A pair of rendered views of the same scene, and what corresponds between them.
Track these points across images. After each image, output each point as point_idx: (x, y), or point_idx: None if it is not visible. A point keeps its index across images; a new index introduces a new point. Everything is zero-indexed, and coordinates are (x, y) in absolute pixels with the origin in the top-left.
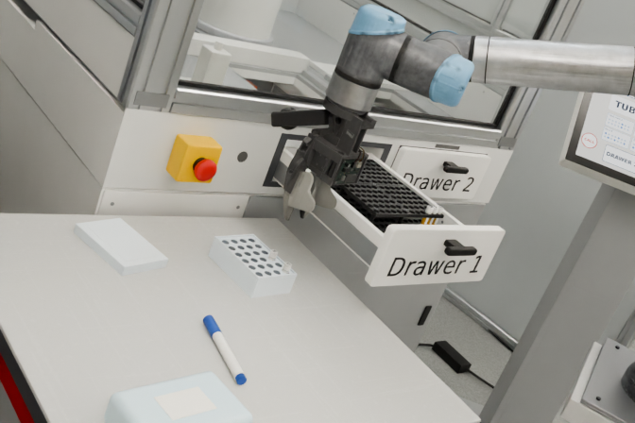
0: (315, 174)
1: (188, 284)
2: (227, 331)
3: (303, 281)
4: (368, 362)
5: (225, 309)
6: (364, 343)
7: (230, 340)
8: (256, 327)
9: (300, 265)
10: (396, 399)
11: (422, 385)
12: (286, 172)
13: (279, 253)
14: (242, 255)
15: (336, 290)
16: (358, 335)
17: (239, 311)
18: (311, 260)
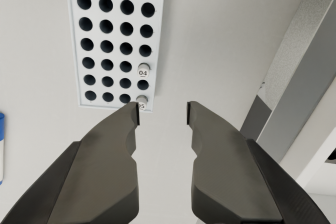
0: (198, 208)
1: (7, 44)
2: (21, 128)
3: (196, 84)
4: (149, 190)
5: (39, 99)
6: (170, 175)
7: (18, 138)
8: (62, 131)
9: (229, 52)
10: (135, 217)
11: (174, 215)
12: (18, 201)
13: (224, 13)
14: (93, 48)
15: (227, 110)
16: (174, 167)
17: (57, 106)
18: (263, 45)
